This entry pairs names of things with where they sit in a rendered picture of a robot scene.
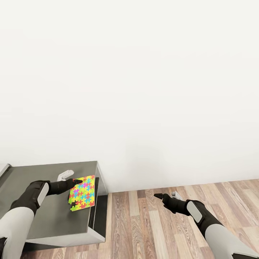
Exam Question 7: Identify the jigsaw puzzle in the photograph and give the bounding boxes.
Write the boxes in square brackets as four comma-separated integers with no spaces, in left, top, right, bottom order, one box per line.
[69,175,95,212]

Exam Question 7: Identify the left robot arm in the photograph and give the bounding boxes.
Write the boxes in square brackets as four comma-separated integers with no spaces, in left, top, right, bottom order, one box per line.
[0,170,83,259]

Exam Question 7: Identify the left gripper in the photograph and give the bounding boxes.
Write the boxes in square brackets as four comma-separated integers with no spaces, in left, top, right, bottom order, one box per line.
[56,178,83,195]

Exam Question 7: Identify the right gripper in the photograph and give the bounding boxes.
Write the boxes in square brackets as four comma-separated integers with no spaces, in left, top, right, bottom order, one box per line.
[154,193,180,214]

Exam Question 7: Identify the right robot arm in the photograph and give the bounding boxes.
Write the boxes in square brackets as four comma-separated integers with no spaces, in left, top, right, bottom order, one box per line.
[154,191,259,259]

